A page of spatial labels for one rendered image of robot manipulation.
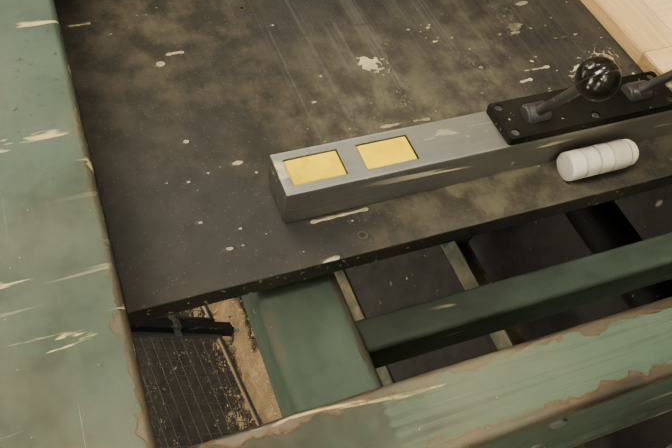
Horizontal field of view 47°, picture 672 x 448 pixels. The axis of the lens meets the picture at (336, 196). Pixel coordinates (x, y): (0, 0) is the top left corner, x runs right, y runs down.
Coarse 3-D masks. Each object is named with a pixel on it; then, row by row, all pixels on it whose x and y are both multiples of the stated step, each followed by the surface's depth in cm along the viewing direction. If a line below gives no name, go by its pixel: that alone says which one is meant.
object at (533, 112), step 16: (592, 64) 63; (608, 64) 62; (576, 80) 64; (592, 80) 63; (608, 80) 62; (560, 96) 69; (576, 96) 67; (592, 96) 63; (608, 96) 63; (528, 112) 73; (544, 112) 72
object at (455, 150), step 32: (416, 128) 72; (448, 128) 73; (480, 128) 73; (608, 128) 76; (640, 128) 78; (352, 160) 69; (416, 160) 70; (448, 160) 70; (480, 160) 72; (512, 160) 74; (544, 160) 76; (288, 192) 66; (320, 192) 67; (352, 192) 69; (384, 192) 71; (416, 192) 72
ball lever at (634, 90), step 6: (666, 72) 73; (654, 78) 74; (660, 78) 73; (666, 78) 73; (624, 84) 77; (630, 84) 77; (636, 84) 77; (642, 84) 76; (648, 84) 75; (654, 84) 74; (660, 84) 74; (624, 90) 77; (630, 90) 76; (636, 90) 76; (642, 90) 76; (648, 90) 75; (630, 96) 76; (636, 96) 76; (642, 96) 77; (648, 96) 77
